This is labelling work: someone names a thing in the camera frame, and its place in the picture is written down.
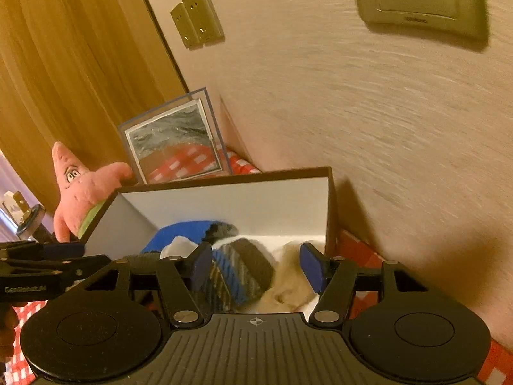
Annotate wooden door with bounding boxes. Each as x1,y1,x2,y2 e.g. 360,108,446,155
0,0,189,213

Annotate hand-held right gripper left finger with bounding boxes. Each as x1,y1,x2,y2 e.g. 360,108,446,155
82,243,213,327

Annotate pink starfish plush toy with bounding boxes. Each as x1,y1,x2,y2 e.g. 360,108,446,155
51,141,134,243

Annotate brown cardboard box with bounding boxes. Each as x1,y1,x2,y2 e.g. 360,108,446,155
80,166,338,321

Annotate clear picture frame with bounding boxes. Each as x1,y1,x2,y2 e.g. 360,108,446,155
117,87,234,186

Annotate red checkered tablecloth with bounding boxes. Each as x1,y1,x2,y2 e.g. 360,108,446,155
0,146,513,385

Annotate wall socket plate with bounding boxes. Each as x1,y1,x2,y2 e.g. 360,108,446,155
348,0,490,41

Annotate beige cloth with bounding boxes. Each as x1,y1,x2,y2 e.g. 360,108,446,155
236,241,326,314

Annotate black grinder jar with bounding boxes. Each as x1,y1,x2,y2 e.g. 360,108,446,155
0,190,55,245

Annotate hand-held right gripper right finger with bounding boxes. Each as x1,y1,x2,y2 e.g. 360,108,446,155
300,243,429,325

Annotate grey striped fuzzy sock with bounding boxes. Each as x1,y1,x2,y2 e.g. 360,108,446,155
191,238,278,314

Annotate blue and grey cloth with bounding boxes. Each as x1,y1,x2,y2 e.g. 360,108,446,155
140,220,239,255

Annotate beige wall socket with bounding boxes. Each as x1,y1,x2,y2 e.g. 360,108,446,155
170,2,203,50
182,0,225,46

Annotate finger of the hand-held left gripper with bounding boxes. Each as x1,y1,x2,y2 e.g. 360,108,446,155
0,242,86,261
0,254,112,285

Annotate person's left hand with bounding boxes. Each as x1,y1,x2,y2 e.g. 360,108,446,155
0,307,19,359

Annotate white cloth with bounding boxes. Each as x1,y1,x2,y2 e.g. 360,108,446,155
159,236,200,260

